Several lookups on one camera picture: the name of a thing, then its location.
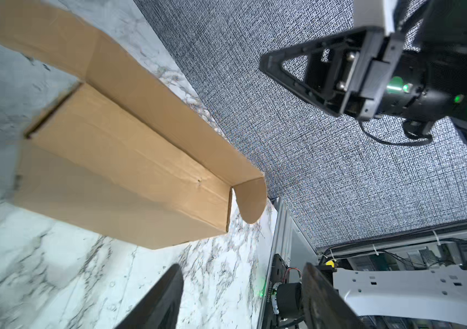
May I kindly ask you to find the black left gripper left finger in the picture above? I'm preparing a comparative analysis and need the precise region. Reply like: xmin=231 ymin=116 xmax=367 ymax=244
xmin=116 ymin=264 xmax=184 ymax=329

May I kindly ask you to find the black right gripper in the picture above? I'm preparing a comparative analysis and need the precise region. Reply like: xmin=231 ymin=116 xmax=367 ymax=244
xmin=259 ymin=27 xmax=426 ymax=121

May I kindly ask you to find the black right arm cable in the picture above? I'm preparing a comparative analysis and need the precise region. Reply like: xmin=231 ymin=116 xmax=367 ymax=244
xmin=357 ymin=118 xmax=435 ymax=148

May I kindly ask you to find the brown cardboard box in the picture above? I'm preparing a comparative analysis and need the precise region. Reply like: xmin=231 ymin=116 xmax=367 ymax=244
xmin=0 ymin=1 xmax=267 ymax=249

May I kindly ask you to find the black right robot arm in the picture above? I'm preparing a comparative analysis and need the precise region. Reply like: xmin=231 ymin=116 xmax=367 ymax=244
xmin=259 ymin=1 xmax=467 ymax=147

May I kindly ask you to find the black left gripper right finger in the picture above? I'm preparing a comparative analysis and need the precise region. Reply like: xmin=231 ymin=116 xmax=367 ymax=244
xmin=302 ymin=263 xmax=366 ymax=329

